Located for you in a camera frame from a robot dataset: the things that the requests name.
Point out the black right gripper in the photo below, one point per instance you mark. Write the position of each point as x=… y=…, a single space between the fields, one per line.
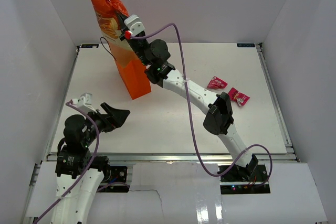
x=123 y=27

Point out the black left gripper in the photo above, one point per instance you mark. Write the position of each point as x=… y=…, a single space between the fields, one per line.
x=115 y=118

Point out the orange cassava chips bag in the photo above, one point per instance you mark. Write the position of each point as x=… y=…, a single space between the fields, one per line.
x=106 y=12

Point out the pink mint candy packet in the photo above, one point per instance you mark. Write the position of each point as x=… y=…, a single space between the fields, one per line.
x=240 y=98

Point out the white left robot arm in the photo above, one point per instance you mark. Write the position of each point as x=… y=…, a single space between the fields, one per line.
x=79 y=169

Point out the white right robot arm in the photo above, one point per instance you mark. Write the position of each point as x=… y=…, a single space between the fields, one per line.
x=216 y=107

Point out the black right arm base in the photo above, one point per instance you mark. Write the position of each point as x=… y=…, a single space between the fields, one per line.
x=236 y=183

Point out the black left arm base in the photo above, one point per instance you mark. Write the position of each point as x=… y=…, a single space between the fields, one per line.
x=112 y=173

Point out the orange paper bag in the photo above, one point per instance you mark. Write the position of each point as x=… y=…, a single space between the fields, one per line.
x=130 y=68

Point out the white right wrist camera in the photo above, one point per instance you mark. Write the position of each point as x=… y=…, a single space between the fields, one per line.
x=134 y=25

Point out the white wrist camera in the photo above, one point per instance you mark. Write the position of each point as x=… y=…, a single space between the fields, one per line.
x=134 y=25
x=84 y=103

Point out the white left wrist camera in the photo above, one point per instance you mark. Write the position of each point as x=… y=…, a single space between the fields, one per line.
x=84 y=103

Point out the aluminium table edge rail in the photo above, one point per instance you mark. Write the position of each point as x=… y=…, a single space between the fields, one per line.
x=158 y=129

